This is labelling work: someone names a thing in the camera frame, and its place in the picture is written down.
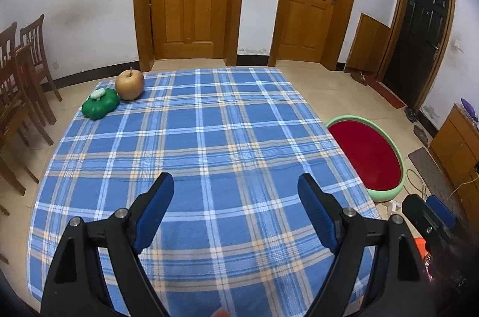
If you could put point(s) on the wooden cabinet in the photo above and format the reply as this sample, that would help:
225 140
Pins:
452 144

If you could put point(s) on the black door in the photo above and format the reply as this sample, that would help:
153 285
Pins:
419 40

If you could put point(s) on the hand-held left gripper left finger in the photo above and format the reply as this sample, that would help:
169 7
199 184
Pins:
153 219

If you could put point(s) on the wooden chair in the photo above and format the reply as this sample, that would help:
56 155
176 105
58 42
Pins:
33 36
9 51

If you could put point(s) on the red doormat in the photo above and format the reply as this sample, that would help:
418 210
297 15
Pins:
387 92

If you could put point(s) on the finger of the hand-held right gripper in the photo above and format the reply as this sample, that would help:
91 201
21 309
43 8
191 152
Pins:
441 212
417 212

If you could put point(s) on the wooden wall panel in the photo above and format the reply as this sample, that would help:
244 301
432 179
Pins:
368 43

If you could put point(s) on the grey floor mat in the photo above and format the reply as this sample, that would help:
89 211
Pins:
426 167

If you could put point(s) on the grey slippers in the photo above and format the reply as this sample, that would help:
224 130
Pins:
422 135

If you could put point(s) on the red bin with green rim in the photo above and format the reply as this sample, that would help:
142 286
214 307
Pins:
363 152

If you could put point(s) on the black shoes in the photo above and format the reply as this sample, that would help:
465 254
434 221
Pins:
411 114

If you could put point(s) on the brown slippers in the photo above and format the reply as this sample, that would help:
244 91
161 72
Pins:
359 77

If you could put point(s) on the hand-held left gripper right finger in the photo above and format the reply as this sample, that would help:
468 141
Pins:
318 219

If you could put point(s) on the green container with white knob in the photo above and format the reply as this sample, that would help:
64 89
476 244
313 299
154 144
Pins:
99 107

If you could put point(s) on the white power strip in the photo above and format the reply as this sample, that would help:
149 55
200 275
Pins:
394 207

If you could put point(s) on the purple item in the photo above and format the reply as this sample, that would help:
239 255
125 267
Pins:
469 107

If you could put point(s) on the apple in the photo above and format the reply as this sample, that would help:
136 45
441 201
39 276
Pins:
130 84

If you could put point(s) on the white wall switch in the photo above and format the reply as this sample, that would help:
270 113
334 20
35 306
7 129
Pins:
458 43

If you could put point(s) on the blue plaid tablecloth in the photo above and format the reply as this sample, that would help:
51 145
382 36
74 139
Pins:
224 137

